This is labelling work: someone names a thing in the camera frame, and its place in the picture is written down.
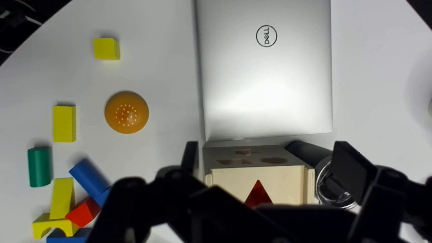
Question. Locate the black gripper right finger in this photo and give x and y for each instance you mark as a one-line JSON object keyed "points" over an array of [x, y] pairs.
{"points": [[352, 170]]}

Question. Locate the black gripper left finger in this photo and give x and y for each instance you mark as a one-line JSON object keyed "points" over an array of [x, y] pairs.
{"points": [[190, 157]]}

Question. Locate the wooden shape sorter box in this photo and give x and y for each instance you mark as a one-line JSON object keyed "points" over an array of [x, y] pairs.
{"points": [[261, 174]]}

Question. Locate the clear bottle with black cap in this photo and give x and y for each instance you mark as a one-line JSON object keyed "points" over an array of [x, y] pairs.
{"points": [[315, 157]]}

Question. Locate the orange dome with dots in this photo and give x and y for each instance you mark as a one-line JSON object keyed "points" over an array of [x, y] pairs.
{"points": [[126, 113]]}

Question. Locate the long blue block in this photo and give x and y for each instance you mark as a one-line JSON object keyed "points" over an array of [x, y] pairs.
{"points": [[89, 180]]}

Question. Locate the silver Dell laptop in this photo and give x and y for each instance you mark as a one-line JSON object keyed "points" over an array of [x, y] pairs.
{"points": [[265, 68]]}

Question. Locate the red block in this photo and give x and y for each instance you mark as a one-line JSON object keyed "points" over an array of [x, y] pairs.
{"points": [[82, 213]]}

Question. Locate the yellow rectangular block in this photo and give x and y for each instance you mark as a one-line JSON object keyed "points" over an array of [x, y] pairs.
{"points": [[63, 124]]}

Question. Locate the yellow prism block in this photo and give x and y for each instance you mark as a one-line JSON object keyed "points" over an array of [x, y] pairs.
{"points": [[61, 198]]}

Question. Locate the small yellow cube block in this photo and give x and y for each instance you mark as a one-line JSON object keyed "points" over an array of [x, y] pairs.
{"points": [[107, 49]]}

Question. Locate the short blue block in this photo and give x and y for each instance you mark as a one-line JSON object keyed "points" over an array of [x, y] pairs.
{"points": [[68, 237]]}

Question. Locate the green cylinder block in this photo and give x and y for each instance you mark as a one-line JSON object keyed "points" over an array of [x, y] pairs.
{"points": [[39, 167]]}

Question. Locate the yellow arch block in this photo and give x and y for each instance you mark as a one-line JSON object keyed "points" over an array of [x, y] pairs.
{"points": [[47, 225]]}

